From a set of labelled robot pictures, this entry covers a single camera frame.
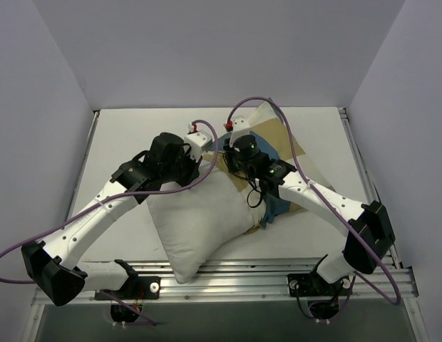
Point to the white pillow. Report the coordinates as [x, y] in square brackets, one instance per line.
[194, 223]

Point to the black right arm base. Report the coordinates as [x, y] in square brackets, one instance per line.
[311, 284]

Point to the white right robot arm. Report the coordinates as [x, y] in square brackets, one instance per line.
[366, 227]

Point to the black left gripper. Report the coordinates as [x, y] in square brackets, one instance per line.
[189, 174]

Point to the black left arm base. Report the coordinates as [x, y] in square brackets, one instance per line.
[140, 287]

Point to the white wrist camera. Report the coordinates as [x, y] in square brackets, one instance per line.
[240, 127]
[199, 143]

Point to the checked blue tan pillowcase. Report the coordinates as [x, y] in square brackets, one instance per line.
[272, 138]

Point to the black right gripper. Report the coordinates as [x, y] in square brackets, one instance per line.
[232, 163]

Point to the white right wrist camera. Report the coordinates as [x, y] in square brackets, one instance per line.
[240, 127]

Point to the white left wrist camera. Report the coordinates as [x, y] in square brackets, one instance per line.
[199, 143]

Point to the aluminium table frame rail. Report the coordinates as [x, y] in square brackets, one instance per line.
[266, 265]

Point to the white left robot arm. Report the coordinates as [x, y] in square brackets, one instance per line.
[54, 263]

